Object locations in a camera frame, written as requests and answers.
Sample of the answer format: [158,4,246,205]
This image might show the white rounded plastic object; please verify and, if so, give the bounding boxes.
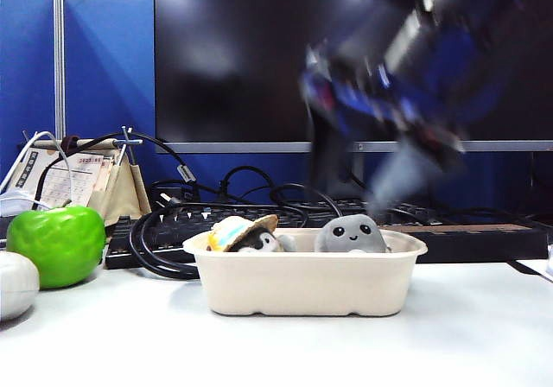
[0,251,41,322]

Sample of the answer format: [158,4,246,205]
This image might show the penguin plush with straw hat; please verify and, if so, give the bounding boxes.
[206,213,299,253]

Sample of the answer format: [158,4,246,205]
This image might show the paper desk calendar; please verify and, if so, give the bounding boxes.
[12,147,116,209]

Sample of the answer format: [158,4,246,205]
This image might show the aluminium partition frame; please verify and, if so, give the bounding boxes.
[25,0,156,140]

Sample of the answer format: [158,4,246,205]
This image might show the grey plush octopus keychain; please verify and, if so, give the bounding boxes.
[314,213,390,254]

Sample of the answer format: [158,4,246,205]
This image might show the green toy apple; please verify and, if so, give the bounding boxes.
[5,205,107,290]

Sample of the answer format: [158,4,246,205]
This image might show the cream paper lunch box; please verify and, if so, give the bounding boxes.
[183,227,429,318]

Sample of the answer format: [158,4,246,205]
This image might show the silver-bezel AOC monitor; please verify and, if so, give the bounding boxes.
[154,0,553,154]

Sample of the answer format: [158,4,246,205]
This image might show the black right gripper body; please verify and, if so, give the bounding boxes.
[300,39,467,163]

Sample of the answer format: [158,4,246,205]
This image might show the black cable with grey connector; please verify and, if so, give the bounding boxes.
[32,131,202,209]

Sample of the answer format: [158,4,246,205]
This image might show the thin black looped cables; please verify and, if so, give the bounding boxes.
[215,165,346,228]

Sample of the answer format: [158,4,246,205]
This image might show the thick black power cable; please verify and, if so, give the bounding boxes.
[129,200,310,281]

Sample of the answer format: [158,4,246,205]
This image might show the black wood-top power strip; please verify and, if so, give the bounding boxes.
[384,222,549,263]

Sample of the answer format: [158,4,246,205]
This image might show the white cable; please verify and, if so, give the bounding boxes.
[0,130,73,209]

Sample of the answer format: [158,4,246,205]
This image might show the black mechanical keyboard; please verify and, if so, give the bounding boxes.
[105,199,433,270]

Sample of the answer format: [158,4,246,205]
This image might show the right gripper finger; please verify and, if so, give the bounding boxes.
[308,105,359,185]
[366,140,433,215]

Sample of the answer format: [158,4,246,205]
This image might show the blue side partition panel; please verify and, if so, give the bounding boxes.
[0,0,56,181]

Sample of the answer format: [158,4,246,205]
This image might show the desk calendar stand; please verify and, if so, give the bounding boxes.
[16,138,152,228]

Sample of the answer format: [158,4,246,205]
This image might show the metal rod clip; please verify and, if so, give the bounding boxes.
[112,125,143,168]

